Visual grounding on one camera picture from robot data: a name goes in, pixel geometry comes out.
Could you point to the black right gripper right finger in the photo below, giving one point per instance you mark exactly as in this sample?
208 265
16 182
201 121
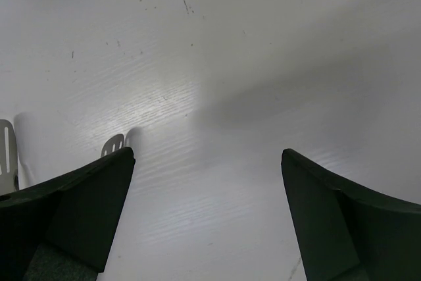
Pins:
346 231

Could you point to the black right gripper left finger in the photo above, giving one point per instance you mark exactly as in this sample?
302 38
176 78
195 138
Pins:
63 228

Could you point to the stainless steel tongs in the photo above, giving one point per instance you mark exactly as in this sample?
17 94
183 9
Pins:
9 156

